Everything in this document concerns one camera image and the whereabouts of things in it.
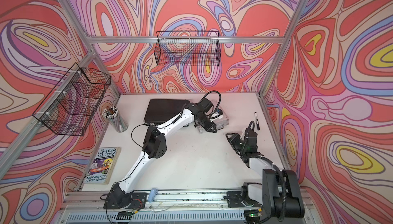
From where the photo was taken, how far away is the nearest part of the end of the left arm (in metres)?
0.73

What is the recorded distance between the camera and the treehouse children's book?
0.80 metres

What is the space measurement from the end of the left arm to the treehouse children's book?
1.73 ft
